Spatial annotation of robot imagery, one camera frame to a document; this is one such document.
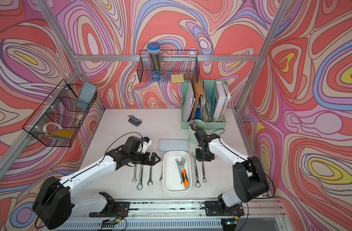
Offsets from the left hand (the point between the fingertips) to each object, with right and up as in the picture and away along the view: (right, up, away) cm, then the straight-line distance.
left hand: (156, 159), depth 81 cm
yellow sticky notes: (+12, +50, +10) cm, 52 cm away
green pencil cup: (+28, +19, +13) cm, 37 cm away
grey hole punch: (-21, +22, +28) cm, 42 cm away
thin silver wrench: (+3, -12, +4) cm, 13 cm away
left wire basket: (-52, +22, -6) cm, 56 cm away
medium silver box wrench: (+14, -8, +6) cm, 17 cm away
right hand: (+28, -3, +5) cm, 29 cm away
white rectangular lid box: (+9, +6, +16) cm, 20 cm away
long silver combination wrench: (-9, -15, +1) cm, 18 cm away
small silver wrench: (-13, -12, +3) cm, 18 cm away
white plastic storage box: (+9, -12, +5) cm, 15 cm away
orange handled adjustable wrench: (+16, -9, +4) cm, 19 cm away
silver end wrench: (-4, -14, +3) cm, 15 cm away
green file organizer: (+31, +36, +13) cm, 49 cm away
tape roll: (-50, +19, -14) cm, 55 cm away
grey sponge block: (-39, +38, 0) cm, 55 cm away
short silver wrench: (+28, -13, +3) cm, 31 cm away
